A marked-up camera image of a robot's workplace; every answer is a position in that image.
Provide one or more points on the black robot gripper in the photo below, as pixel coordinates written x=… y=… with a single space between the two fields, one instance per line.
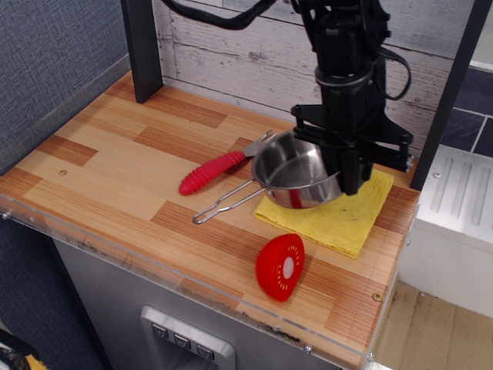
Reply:
x=352 y=116

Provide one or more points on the small steel pot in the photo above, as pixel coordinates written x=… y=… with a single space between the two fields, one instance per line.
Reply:
x=291 y=172

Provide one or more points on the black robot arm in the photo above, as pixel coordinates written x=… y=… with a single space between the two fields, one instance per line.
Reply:
x=347 y=37

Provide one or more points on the yellow cloth napkin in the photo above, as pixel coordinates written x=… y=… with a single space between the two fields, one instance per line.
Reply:
x=342 y=225

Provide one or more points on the red plastic tomato half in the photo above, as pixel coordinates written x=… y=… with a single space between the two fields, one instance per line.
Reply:
x=279 y=266

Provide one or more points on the white ribbed cabinet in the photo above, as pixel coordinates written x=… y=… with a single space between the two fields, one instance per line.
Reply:
x=449 y=247

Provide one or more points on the silver button panel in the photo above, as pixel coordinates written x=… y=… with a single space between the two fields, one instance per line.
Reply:
x=174 y=344

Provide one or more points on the grey toy cabinet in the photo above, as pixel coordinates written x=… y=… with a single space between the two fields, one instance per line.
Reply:
x=113 y=297

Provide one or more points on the clear acrylic edge guard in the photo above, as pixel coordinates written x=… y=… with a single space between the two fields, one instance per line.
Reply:
x=340 y=355

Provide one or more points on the yellow object bottom left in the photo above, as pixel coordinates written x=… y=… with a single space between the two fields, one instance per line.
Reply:
x=31 y=363

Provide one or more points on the right dark frame post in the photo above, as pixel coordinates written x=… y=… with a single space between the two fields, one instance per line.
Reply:
x=469 y=40

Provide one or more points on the dark frame post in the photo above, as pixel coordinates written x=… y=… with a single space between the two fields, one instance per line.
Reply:
x=143 y=48
x=469 y=40

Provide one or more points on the red handled fork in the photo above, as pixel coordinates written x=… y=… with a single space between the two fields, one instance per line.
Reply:
x=206 y=173

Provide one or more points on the left dark frame post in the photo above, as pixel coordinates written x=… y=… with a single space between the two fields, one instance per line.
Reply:
x=143 y=48

